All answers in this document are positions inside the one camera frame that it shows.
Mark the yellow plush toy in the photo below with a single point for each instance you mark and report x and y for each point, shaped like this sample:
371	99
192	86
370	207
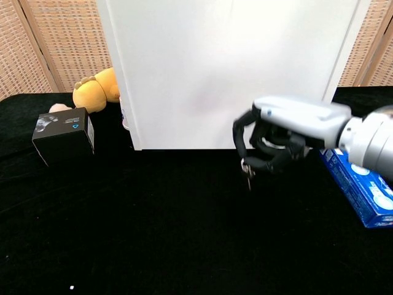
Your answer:
92	95

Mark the pink plush toy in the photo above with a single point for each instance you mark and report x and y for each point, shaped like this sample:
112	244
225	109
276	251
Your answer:
58	108

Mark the white cabinet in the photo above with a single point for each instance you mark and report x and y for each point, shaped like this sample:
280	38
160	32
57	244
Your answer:
199	61

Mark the black tablecloth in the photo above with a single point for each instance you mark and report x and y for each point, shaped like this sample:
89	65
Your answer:
184	230

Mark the blue light bulb box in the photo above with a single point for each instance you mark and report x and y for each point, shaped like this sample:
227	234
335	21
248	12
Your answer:
362	196

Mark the white pink printed packet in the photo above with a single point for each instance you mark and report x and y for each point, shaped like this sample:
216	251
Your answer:
124	123

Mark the black product box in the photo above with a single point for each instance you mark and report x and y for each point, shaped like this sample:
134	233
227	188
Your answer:
61	138

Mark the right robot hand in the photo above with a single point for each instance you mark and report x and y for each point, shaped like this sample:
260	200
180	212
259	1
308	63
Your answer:
301	116

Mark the woven rattan folding screen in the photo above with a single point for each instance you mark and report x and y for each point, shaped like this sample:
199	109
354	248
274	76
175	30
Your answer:
377	46
61	46

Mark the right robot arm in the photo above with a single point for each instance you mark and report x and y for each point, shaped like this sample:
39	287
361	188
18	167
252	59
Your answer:
371	138

